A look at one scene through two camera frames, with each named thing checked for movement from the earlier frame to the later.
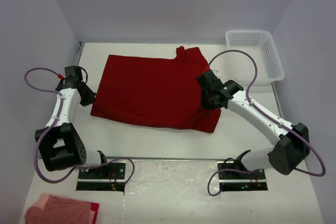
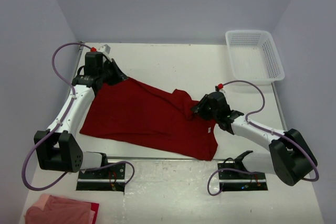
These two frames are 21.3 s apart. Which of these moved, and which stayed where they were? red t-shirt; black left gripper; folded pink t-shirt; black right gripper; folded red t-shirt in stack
Moved: black right gripper; red t-shirt; black left gripper
Stayed: folded red t-shirt in stack; folded pink t-shirt
